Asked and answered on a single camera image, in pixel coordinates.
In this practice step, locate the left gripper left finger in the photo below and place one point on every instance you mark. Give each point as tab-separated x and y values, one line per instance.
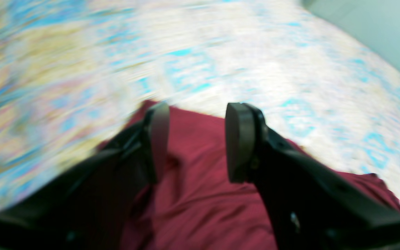
85	208

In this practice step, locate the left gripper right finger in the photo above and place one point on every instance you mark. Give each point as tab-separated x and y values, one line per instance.
310	206

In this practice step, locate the patterned tablecloth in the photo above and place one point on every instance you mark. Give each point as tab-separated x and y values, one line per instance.
72	72

